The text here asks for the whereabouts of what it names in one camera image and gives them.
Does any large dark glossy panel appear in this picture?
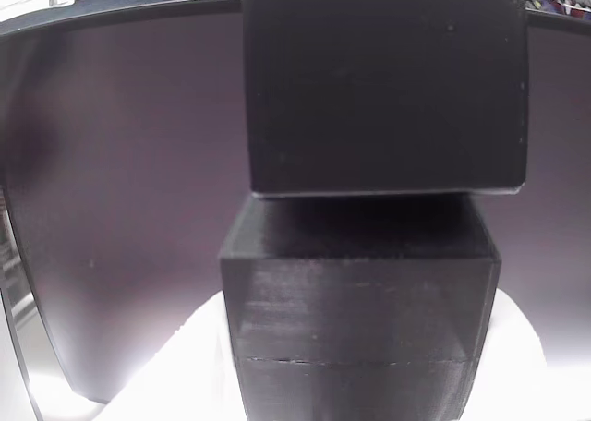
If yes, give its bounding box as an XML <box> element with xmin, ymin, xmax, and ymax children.
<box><xmin>0</xmin><ymin>0</ymin><xmax>591</xmax><ymax>406</ymax></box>

